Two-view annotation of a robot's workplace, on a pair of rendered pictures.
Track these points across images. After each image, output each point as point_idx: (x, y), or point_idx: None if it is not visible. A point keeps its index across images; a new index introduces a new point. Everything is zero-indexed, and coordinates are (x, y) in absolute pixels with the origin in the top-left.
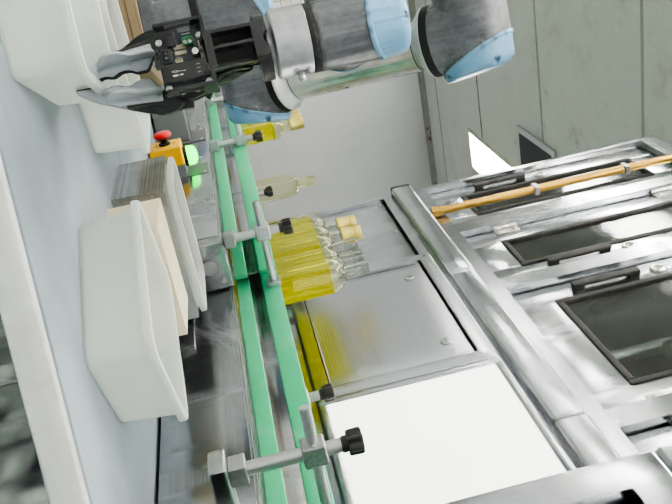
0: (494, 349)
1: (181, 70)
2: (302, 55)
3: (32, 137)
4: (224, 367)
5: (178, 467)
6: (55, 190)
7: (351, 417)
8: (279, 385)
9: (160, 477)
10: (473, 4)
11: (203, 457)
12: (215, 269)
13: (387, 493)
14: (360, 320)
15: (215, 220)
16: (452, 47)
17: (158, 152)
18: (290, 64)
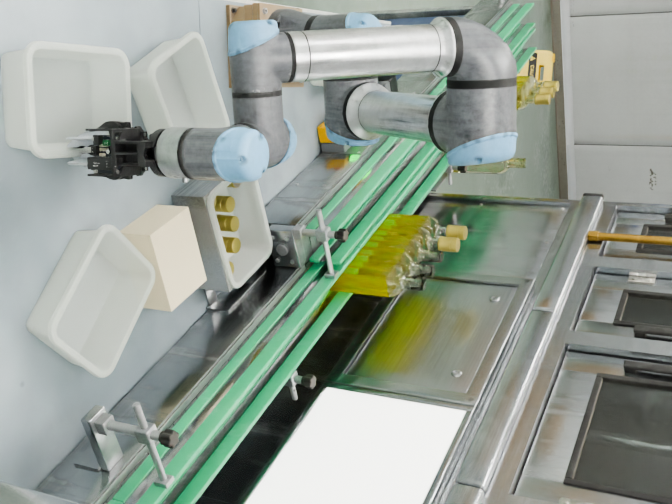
0: (478, 398)
1: (97, 163)
2: (173, 169)
3: (22, 181)
4: (226, 336)
5: (134, 399)
6: (44, 212)
7: (331, 405)
8: (247, 366)
9: (121, 401)
10: (464, 106)
11: (150, 399)
12: (285, 251)
13: (292, 476)
14: (420, 324)
15: (309, 209)
16: (447, 138)
17: (323, 128)
18: (168, 173)
